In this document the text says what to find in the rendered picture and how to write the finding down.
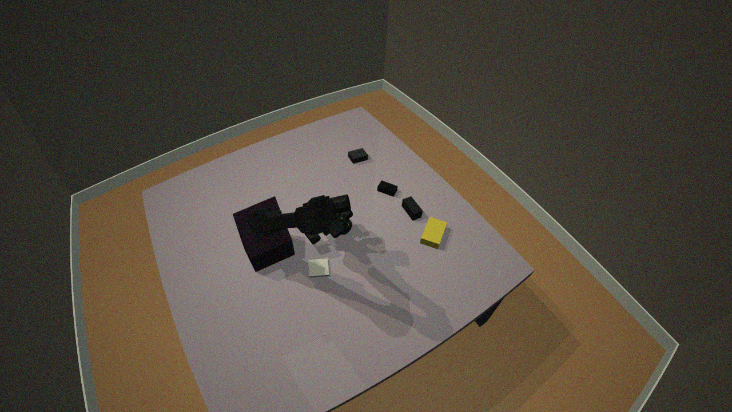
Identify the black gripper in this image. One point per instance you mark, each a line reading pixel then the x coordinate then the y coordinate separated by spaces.
pixel 315 238

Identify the yellow rectangular block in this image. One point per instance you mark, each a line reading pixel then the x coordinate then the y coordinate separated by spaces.
pixel 433 232

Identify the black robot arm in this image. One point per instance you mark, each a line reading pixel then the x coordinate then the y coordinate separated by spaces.
pixel 318 215

